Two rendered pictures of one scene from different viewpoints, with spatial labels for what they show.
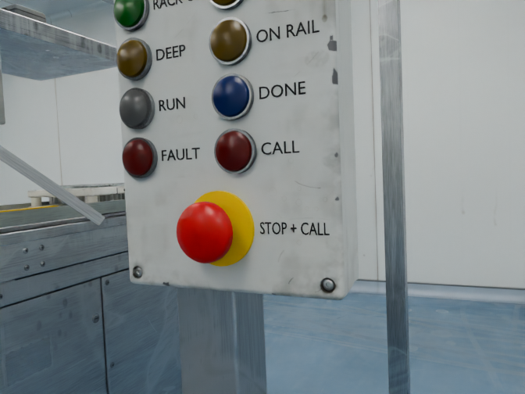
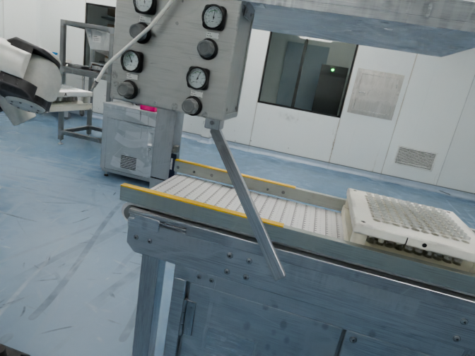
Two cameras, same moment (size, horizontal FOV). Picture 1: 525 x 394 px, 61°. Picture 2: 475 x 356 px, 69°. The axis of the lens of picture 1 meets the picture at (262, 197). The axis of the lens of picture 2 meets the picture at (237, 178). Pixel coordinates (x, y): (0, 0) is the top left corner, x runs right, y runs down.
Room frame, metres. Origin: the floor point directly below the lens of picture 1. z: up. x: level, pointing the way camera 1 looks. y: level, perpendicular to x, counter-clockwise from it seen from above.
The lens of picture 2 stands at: (0.80, -0.08, 1.23)
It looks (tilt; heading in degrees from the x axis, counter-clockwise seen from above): 16 degrees down; 77
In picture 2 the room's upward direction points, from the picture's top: 10 degrees clockwise
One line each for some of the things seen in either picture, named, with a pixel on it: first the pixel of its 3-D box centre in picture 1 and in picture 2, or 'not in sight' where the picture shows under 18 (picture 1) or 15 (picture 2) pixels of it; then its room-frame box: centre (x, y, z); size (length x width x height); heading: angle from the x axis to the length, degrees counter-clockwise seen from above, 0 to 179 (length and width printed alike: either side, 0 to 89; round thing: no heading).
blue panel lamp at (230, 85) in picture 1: (230, 96); not in sight; (0.30, 0.02, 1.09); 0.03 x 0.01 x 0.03; 65
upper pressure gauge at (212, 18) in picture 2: not in sight; (213, 17); (0.86, 0.51, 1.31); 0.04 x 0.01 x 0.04; 155
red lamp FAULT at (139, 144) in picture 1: (137, 157); not in sight; (0.33, 0.09, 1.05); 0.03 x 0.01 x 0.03; 65
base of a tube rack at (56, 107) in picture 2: not in sight; (42, 101); (0.35, 1.35, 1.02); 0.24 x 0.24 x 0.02; 65
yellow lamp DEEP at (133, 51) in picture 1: (132, 59); not in sight; (0.33, 0.09, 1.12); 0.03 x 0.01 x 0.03; 65
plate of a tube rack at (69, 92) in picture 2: not in sight; (43, 88); (0.35, 1.35, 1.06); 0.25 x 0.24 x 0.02; 155
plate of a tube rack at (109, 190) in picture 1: (92, 191); (408, 220); (1.32, 0.50, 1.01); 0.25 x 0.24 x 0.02; 65
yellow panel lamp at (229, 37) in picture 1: (228, 41); not in sight; (0.30, 0.02, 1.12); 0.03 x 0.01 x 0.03; 65
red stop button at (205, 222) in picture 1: (215, 229); not in sight; (0.30, 0.03, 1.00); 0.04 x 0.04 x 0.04; 65
